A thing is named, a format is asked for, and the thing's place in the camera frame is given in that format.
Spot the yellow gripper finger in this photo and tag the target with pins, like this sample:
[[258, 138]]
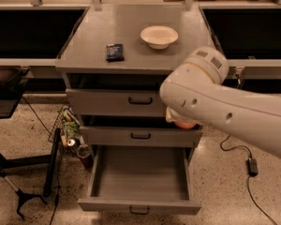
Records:
[[169, 116]]

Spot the red apple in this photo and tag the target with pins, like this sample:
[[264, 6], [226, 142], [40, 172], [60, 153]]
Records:
[[184, 125]]

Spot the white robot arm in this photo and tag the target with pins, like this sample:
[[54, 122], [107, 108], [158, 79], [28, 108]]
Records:
[[194, 92]]

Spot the grey middle drawer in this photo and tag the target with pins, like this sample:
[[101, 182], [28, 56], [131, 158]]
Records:
[[137, 131]]

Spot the grey drawer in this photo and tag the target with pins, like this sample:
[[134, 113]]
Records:
[[116, 94], [137, 131], [140, 181]]

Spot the grey bottom drawer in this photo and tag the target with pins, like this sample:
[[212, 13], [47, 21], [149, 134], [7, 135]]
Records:
[[140, 181]]

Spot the grey drawer cabinet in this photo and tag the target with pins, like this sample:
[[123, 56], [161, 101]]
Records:
[[86, 52]]

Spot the grey top drawer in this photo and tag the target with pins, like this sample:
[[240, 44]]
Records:
[[116, 94]]

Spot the white bowl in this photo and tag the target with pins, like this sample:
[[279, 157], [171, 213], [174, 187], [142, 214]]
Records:
[[159, 37]]

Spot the dark blue snack packet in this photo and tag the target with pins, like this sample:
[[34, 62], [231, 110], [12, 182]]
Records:
[[115, 52]]

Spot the brown cup on floor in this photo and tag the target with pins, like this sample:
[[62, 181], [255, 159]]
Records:
[[85, 156]]

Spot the dark bin at left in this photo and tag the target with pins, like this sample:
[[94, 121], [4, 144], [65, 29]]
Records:
[[12, 86]]

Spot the black stand with legs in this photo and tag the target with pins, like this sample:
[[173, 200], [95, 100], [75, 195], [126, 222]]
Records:
[[29, 161]]

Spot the wire basket with items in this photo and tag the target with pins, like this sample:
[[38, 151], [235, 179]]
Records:
[[70, 133]]

